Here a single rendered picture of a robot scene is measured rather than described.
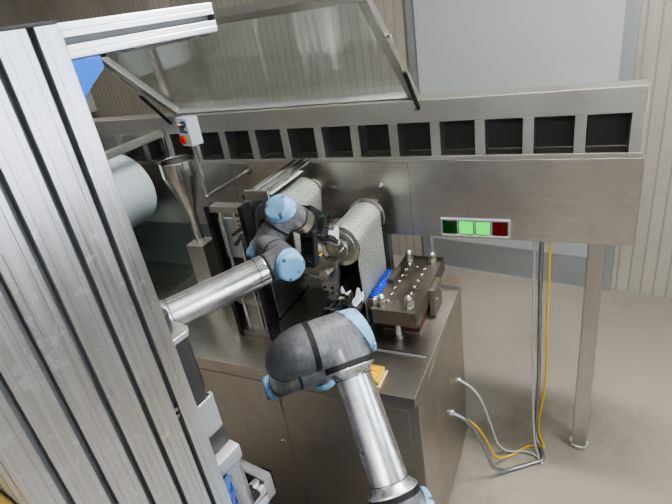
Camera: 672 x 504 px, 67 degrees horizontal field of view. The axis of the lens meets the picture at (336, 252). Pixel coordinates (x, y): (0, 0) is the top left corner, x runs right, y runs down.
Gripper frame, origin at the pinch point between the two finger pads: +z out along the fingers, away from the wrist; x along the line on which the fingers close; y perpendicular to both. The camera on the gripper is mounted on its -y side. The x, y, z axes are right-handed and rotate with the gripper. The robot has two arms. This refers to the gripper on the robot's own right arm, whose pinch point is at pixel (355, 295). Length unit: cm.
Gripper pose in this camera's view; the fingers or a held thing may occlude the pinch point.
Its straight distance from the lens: 174.0
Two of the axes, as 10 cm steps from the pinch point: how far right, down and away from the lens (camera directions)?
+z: 4.1, -4.7, 7.9
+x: -9.0, -0.7, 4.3
